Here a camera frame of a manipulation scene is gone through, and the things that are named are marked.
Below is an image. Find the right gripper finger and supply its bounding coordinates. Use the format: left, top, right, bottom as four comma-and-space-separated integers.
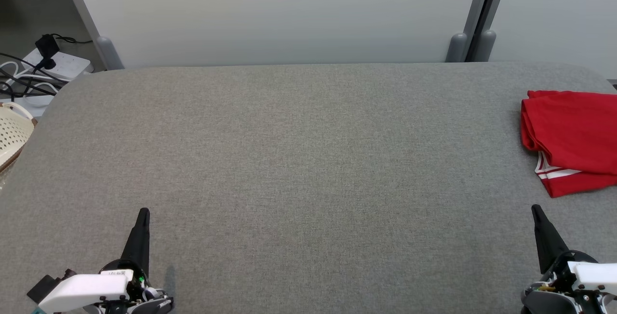
531, 204, 570, 275

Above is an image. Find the cream perforated laundry basket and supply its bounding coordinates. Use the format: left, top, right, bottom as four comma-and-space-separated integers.
0, 102, 38, 172

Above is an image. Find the red Bulls 23 jersey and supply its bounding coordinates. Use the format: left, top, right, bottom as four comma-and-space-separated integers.
520, 90, 617, 198

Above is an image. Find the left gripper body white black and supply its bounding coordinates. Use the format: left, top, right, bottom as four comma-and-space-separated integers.
38, 258, 149, 314

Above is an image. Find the black power adapter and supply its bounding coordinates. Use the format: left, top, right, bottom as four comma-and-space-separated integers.
35, 34, 60, 71

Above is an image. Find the grey partition post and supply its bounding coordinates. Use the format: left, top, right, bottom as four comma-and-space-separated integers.
444, 0, 496, 63
57, 0, 124, 70
475, 0, 512, 62

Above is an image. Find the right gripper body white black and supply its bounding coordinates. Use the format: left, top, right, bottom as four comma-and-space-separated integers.
543, 249, 617, 294

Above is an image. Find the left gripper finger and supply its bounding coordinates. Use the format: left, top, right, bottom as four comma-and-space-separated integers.
120, 207, 151, 277

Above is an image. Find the white cable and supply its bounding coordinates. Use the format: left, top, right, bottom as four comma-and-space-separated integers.
0, 61, 63, 95

